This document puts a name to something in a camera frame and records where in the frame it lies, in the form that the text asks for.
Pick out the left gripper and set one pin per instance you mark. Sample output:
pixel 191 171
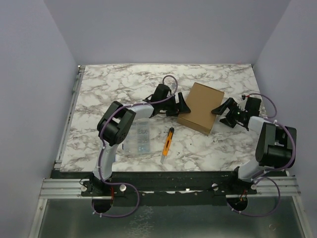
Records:
pixel 176 109

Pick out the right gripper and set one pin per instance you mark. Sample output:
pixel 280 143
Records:
pixel 231 114

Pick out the brown cardboard express box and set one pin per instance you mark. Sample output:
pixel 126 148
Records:
pixel 201 100

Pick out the orange utility knife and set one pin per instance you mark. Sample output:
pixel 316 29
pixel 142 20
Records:
pixel 167 145

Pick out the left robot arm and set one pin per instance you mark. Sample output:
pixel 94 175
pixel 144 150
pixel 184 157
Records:
pixel 113 128

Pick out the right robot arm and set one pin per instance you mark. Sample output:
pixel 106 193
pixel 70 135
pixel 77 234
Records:
pixel 276 147

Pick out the clear plastic screw box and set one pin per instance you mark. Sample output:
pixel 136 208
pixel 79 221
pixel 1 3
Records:
pixel 137 141

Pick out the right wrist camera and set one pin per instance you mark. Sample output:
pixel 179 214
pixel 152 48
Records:
pixel 242 104

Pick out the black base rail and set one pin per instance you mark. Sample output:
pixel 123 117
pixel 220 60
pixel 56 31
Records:
pixel 167 188

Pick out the aluminium frame rail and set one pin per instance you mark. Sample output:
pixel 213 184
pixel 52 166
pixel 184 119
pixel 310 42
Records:
pixel 71 188

